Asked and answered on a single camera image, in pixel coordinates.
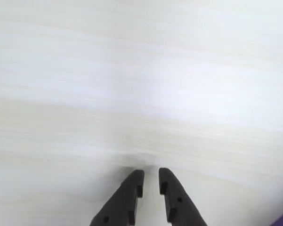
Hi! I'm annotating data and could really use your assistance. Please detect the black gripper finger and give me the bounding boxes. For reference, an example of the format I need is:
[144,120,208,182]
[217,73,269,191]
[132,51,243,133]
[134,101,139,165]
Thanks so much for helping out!
[89,169,146,226]
[158,167,208,226]

